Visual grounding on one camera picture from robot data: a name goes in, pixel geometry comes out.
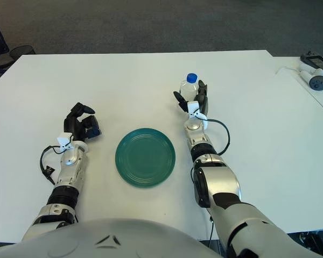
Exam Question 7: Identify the black table foot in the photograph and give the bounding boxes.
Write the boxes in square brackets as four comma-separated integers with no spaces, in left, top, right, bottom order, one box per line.
[298,231,323,258]

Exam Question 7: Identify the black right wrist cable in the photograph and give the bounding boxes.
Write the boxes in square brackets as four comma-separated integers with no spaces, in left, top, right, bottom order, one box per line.
[207,119,230,156]

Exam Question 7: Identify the green round plate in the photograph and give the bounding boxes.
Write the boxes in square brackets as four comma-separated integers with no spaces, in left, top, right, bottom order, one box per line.
[115,128,177,189]

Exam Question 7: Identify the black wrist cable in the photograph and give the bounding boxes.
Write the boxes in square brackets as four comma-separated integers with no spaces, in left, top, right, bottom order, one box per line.
[39,145,68,185]
[207,119,230,156]

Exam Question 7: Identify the black handheld screen device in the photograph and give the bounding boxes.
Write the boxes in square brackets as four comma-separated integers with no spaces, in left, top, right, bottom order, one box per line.
[300,51,323,73]

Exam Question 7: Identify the clear bottle with blue cap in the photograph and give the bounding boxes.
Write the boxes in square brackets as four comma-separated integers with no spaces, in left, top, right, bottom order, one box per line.
[179,73,200,102]

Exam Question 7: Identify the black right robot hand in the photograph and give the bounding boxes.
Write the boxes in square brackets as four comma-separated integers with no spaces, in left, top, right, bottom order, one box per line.
[173,80,210,116]

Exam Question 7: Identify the white and blue controller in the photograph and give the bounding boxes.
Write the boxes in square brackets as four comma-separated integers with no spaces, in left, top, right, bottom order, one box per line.
[298,63,323,91]

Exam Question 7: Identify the grey robot torso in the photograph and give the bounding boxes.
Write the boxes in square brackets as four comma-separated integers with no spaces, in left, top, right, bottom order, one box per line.
[0,218,219,258]

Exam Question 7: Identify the black mesh wastebasket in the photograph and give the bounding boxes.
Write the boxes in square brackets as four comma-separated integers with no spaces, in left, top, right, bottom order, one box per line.
[10,45,36,60]

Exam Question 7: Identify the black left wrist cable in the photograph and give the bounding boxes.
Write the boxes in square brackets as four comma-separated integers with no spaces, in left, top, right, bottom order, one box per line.
[39,145,68,185]

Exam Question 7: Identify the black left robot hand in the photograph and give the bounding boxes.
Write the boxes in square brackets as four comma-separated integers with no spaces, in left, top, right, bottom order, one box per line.
[63,102,102,142]

